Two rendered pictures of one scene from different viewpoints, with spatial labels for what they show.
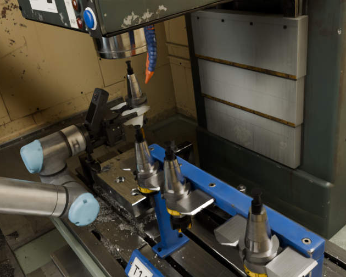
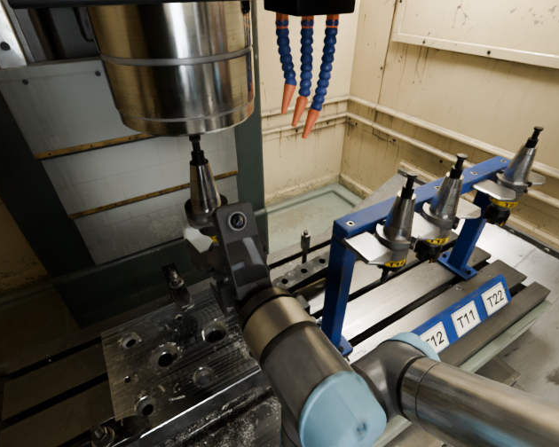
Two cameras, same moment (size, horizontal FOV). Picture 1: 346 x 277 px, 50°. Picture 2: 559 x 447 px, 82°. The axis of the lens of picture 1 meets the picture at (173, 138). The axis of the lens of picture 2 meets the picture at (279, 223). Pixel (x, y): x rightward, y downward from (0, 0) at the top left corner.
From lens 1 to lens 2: 1.00 m
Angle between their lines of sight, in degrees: 71
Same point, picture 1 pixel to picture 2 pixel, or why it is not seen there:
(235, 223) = (488, 187)
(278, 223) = (488, 167)
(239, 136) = (160, 232)
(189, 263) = (360, 323)
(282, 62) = not seen: hidden behind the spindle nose
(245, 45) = not seen: hidden behind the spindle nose
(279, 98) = (214, 151)
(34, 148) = (360, 388)
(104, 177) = (177, 408)
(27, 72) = not seen: outside the picture
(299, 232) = (495, 161)
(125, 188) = (237, 365)
